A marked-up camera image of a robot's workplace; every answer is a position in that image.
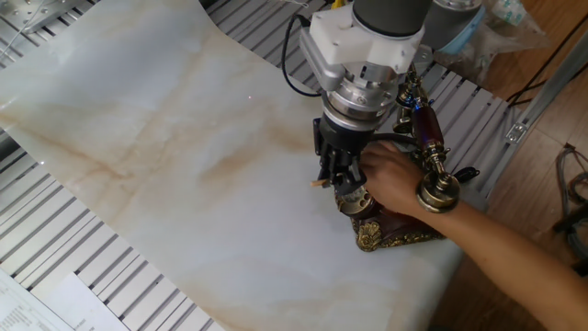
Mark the person bare forearm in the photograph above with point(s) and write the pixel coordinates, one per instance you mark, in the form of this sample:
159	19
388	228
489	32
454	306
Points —
505	266

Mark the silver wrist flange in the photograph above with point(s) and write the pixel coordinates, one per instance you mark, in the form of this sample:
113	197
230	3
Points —
358	101

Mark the white printed wrist mount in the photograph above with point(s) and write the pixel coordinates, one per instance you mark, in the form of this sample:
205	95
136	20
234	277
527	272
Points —
358	41

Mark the person bare hand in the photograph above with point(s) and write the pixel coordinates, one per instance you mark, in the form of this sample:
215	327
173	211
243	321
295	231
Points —
390	179

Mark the maroon brass phone handset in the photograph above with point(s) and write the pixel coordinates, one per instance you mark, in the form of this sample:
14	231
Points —
427	126

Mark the printed paper sheet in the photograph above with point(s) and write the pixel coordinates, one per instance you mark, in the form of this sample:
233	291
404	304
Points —
23	308

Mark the blank white paper sheet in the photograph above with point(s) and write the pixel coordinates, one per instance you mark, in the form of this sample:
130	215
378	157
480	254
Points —
87	308

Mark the silver perforated metal plate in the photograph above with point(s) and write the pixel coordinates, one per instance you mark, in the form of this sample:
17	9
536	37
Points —
41	14

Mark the aluminium frame bar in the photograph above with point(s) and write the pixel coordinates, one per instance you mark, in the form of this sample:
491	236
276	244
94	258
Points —
542	96

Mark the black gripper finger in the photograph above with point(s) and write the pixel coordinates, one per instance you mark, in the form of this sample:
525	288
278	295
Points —
327	170
349	181

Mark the short wooden stick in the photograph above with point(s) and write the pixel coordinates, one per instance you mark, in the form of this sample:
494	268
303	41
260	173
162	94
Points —
318	183

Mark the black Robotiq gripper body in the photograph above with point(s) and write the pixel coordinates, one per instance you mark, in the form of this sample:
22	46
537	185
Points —
340	142

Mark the yellow plastic piece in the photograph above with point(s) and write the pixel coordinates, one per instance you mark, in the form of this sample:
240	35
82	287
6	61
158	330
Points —
337	3

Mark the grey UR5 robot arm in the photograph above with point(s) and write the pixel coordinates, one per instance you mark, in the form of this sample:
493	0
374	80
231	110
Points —
395	16

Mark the clear plastic bag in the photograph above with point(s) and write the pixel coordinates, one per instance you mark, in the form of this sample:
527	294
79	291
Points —
500	37

